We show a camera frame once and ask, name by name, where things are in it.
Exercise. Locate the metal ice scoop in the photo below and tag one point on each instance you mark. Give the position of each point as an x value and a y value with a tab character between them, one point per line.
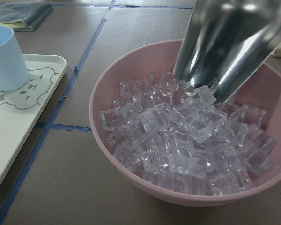
225	42

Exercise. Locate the cream bear tray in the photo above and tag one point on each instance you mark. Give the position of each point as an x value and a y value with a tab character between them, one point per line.
21	108

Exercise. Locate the grey folded cloth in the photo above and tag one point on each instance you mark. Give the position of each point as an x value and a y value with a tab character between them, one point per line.
24	16

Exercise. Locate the pink bowl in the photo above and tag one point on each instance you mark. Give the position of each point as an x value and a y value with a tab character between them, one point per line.
262	89

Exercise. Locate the light blue plastic cup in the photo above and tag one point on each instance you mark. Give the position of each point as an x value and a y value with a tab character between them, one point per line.
13	71

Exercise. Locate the pile of clear ice cubes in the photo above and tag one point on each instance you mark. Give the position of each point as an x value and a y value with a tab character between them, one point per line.
184	143

